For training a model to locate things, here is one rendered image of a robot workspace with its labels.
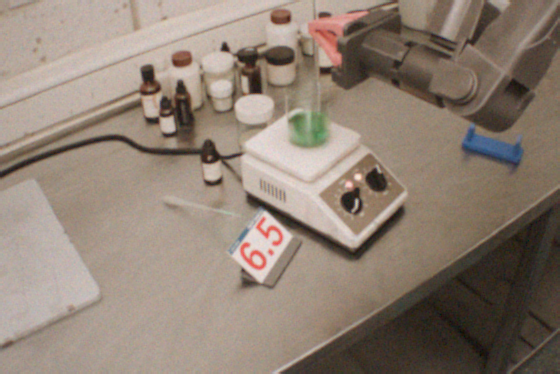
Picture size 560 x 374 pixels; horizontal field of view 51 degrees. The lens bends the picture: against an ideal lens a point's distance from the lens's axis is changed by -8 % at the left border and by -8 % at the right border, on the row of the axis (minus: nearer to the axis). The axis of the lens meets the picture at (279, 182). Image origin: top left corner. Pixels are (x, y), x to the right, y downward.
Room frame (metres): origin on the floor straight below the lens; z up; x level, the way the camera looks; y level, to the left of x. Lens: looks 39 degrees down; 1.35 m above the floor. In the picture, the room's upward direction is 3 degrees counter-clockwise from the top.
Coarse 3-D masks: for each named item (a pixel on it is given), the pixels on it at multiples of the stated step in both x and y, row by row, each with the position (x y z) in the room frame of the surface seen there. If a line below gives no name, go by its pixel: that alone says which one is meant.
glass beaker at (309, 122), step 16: (304, 80) 0.74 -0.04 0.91; (320, 80) 0.74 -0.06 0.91; (288, 96) 0.72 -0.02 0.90; (304, 96) 0.74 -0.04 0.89; (320, 96) 0.74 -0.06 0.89; (288, 112) 0.70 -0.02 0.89; (304, 112) 0.68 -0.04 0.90; (320, 112) 0.69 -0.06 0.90; (288, 128) 0.70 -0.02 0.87; (304, 128) 0.68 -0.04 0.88; (320, 128) 0.69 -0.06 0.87; (304, 144) 0.68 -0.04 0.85; (320, 144) 0.69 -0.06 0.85
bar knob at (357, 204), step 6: (348, 192) 0.63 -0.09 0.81; (354, 192) 0.62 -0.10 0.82; (342, 198) 0.62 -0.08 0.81; (348, 198) 0.63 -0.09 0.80; (354, 198) 0.61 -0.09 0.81; (360, 198) 0.63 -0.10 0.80; (342, 204) 0.62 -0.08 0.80; (348, 204) 0.62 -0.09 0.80; (354, 204) 0.61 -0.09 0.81; (360, 204) 0.62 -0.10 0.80; (348, 210) 0.61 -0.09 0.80; (354, 210) 0.60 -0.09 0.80; (360, 210) 0.61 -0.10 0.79
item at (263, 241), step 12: (264, 216) 0.62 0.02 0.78; (252, 228) 0.60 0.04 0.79; (264, 228) 0.61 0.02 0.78; (276, 228) 0.61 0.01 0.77; (252, 240) 0.58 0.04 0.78; (264, 240) 0.59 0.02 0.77; (276, 240) 0.60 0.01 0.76; (240, 252) 0.56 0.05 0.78; (252, 252) 0.57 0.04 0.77; (264, 252) 0.57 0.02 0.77; (276, 252) 0.58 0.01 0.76; (252, 264) 0.55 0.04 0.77; (264, 264) 0.56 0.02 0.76
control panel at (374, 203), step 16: (368, 160) 0.69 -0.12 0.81; (352, 176) 0.66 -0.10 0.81; (320, 192) 0.63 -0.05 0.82; (336, 192) 0.63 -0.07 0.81; (368, 192) 0.64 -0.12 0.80; (384, 192) 0.65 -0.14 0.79; (400, 192) 0.66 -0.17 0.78; (336, 208) 0.61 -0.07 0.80; (368, 208) 0.62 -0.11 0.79; (384, 208) 0.63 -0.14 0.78; (352, 224) 0.59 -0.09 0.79; (368, 224) 0.60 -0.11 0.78
